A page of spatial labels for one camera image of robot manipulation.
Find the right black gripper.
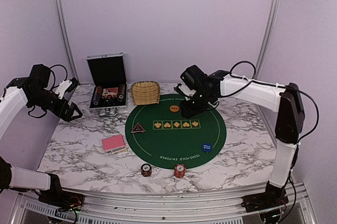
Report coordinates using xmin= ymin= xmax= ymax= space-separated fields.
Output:
xmin=180 ymin=89 xmax=214 ymax=119

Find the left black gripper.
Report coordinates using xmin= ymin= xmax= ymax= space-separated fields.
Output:
xmin=29 ymin=89 xmax=82 ymax=122

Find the orange big blind button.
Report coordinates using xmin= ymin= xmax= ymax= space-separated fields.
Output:
xmin=170 ymin=105 xmax=180 ymax=113

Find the blue small blind button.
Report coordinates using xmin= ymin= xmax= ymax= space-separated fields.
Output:
xmin=201 ymin=143 xmax=213 ymax=153

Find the red playing card deck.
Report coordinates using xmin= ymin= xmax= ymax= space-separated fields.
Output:
xmin=102 ymin=135 xmax=126 ymax=152

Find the black red triangular all-in marker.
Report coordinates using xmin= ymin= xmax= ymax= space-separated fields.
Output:
xmin=131 ymin=123 xmax=146 ymax=134

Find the red tan 5 chip stack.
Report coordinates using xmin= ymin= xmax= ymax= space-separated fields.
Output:
xmin=174 ymin=164 xmax=186 ymax=178

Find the black red 100 chip stack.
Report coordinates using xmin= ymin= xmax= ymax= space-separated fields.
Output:
xmin=141 ymin=164 xmax=152 ymax=177

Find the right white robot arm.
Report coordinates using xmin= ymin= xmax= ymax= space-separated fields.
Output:
xmin=177 ymin=65 xmax=305 ymax=207

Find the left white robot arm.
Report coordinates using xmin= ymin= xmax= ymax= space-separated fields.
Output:
xmin=1 ymin=76 xmax=82 ymax=206

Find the left chip row in case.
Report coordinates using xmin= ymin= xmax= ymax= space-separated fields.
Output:
xmin=92 ymin=86 xmax=103 ymax=106

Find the chip row in case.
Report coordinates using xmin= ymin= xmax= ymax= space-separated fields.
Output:
xmin=117 ymin=84 xmax=125 ymax=102
xmin=92 ymin=86 xmax=103 ymax=106

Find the aluminium poker case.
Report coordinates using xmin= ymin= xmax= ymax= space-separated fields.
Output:
xmin=86 ymin=52 xmax=127 ymax=117

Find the boxed card deck in case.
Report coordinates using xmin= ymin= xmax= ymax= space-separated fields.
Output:
xmin=102 ymin=87 xmax=118 ymax=98

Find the right chip row in case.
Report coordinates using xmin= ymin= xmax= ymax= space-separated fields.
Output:
xmin=117 ymin=84 xmax=125 ymax=102

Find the round green poker mat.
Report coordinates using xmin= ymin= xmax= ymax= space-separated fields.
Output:
xmin=125 ymin=94 xmax=227 ymax=169

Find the woven bamboo basket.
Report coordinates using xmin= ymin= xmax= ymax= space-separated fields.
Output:
xmin=131 ymin=81 xmax=161 ymax=106

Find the playing card box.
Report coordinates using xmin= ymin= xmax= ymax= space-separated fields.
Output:
xmin=110 ymin=147 xmax=127 ymax=155

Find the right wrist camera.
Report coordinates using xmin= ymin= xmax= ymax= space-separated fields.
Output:
xmin=180 ymin=65 xmax=207 ymax=90

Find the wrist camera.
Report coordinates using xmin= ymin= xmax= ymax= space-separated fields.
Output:
xmin=54 ymin=77 xmax=79 ymax=99
xmin=180 ymin=65 xmax=207 ymax=90

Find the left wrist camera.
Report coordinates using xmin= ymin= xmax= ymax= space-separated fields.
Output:
xmin=54 ymin=77 xmax=79 ymax=99

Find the right aluminium frame post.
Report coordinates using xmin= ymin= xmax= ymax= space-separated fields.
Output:
xmin=255 ymin=0 xmax=280 ymax=78

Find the aluminium frame post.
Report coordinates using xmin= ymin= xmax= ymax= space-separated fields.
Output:
xmin=255 ymin=0 xmax=280 ymax=78
xmin=54 ymin=0 xmax=79 ymax=80

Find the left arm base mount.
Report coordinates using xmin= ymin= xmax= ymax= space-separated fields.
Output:
xmin=38 ymin=188 xmax=84 ymax=211

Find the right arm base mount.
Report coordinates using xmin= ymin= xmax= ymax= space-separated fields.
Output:
xmin=241 ymin=191 xmax=289 ymax=212

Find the left aluminium frame post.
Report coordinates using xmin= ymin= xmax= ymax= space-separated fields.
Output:
xmin=54 ymin=0 xmax=79 ymax=80

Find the aluminium front rail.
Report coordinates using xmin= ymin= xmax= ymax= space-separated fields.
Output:
xmin=15 ymin=181 xmax=309 ymax=224

